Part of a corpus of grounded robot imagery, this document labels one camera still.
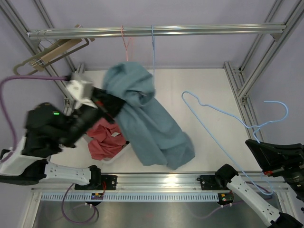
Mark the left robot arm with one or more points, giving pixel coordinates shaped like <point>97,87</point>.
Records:
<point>48,130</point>

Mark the white slotted cable duct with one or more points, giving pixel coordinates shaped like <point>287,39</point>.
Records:
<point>131,197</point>

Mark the olive flat hanger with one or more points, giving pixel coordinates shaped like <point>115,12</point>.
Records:
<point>24,67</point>

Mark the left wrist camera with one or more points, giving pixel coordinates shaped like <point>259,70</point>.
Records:
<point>81,89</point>

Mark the red t shirt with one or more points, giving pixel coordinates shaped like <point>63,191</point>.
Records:
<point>107,140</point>

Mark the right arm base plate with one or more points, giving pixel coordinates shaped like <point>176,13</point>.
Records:
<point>214,182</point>

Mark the front aluminium rail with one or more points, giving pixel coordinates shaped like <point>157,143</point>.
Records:
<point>185,181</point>

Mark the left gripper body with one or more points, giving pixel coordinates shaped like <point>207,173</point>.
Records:
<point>85,118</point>

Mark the white laundry basket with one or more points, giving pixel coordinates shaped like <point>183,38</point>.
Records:
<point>114,159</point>

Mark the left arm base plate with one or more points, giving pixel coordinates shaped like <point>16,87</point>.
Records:
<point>103,182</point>

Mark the light blue wire hanger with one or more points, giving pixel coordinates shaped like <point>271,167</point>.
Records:
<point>153,54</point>

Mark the aluminium hanging rail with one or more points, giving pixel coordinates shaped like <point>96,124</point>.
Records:
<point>192,30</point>

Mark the pink wire hanger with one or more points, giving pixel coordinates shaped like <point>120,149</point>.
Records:
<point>127,43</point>

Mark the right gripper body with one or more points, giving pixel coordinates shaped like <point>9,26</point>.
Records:
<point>294,175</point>

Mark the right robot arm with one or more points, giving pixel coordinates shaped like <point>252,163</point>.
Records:
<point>271,217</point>

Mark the blue t shirt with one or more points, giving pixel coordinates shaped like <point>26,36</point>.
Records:
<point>154,135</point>

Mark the wooden hanger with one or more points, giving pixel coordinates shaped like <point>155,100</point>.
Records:
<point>57,51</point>

